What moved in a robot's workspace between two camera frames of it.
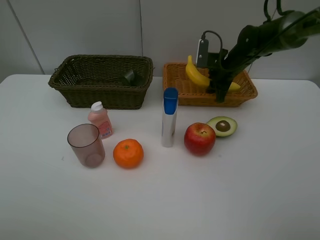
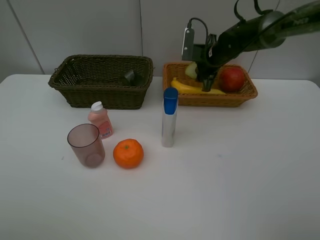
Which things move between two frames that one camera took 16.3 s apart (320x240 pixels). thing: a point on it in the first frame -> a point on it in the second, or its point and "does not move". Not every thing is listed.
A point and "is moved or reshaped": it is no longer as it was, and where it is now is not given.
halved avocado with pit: (223, 126) -> (190, 70)
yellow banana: (200, 79) -> (181, 87)
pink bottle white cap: (98, 116) does not move
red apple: (199, 139) is moved or reshaped
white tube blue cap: (169, 116) does not move
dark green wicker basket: (117, 82) does not move
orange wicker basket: (191, 94) does not move
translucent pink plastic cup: (84, 139) does not move
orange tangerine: (128, 153) does not move
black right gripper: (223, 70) -> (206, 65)
